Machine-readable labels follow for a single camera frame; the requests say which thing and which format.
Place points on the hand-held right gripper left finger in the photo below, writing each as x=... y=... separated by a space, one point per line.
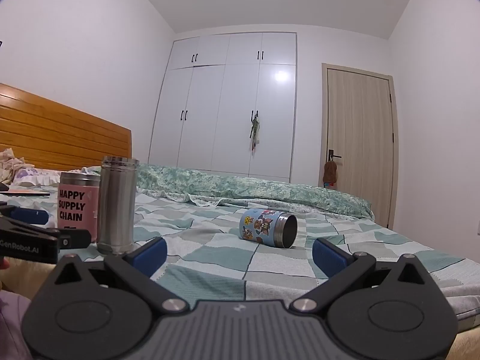
x=152 y=254

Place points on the pink lettered cup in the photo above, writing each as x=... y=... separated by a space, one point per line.
x=77 y=206

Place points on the light wooden door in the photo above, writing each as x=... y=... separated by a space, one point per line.
x=358 y=138

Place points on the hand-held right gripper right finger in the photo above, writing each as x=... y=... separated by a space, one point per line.
x=329 y=258

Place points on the green checked bed sheet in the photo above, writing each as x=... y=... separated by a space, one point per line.
x=232 y=255

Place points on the person's purple clothing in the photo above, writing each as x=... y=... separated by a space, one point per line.
x=11 y=326

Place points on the tall stainless steel cup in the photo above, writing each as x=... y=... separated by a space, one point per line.
x=117 y=206

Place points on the hanging tassel ornament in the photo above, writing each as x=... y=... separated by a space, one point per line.
x=255 y=131

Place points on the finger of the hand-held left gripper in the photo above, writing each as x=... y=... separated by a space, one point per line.
x=30 y=217
x=77 y=239

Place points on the wooden headboard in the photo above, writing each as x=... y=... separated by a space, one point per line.
x=56 y=135

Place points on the person's left hand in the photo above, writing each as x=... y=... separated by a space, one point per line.
x=3 y=264

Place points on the cream crumpled cloth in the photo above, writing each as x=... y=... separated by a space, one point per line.
x=13 y=165

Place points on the green floral quilt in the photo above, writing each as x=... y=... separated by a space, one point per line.
x=262 y=189

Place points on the white wardrobe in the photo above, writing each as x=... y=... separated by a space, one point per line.
x=225 y=112

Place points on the brown hanging plush toy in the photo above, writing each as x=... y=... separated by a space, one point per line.
x=330 y=172

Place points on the purple floral pillow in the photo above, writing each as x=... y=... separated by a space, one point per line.
x=33 y=177

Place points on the flat dark tablet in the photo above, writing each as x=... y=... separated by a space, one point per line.
x=24 y=194

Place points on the blue cartoon print cup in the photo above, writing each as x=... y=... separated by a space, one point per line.
x=260 y=227

